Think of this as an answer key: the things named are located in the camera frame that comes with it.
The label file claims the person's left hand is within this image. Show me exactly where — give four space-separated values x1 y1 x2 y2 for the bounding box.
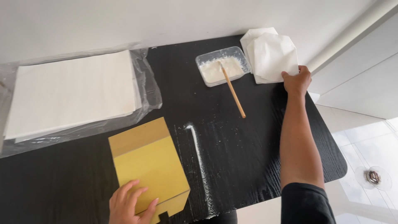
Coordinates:
108 179 159 224

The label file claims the person's right hand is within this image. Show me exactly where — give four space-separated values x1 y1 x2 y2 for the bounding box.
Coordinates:
281 65 312 97

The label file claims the white paper bag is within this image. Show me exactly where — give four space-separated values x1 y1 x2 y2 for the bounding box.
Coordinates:
240 27 280 85
254 32 300 84

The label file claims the yellow cardboard template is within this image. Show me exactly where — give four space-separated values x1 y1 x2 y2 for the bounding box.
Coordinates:
108 117 191 224

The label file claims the clear plastic container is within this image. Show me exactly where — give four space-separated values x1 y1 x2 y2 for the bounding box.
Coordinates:
195 46 252 88

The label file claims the white paste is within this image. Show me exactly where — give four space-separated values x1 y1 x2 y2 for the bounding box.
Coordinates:
200 57 244 84

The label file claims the white paste streak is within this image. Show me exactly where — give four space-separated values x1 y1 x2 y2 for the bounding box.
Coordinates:
183 123 219 218

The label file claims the round metal floor drain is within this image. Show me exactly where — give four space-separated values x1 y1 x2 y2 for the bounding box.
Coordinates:
354 166 393 191

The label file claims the clear plastic wrapper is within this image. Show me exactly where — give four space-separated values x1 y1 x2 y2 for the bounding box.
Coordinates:
0 43 163 159

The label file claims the black sleeve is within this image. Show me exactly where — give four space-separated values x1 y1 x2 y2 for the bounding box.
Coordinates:
281 182 336 224

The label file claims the stack of white paper sheets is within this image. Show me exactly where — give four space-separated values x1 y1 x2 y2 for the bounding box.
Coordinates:
3 49 142 144

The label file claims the wooden handled paste brush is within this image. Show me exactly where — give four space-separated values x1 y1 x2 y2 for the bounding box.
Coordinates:
220 63 246 119

